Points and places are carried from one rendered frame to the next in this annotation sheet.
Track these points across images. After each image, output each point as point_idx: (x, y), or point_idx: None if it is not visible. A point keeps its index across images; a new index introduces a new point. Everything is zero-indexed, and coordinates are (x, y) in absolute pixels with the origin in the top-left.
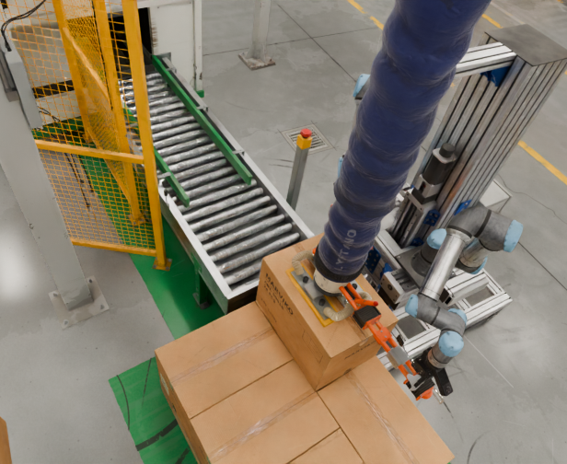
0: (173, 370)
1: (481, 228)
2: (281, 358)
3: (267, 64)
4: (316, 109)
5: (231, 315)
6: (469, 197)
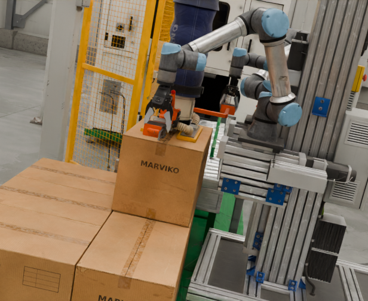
0: (39, 164)
1: (252, 14)
2: (112, 193)
3: None
4: (355, 213)
5: (110, 172)
6: (326, 94)
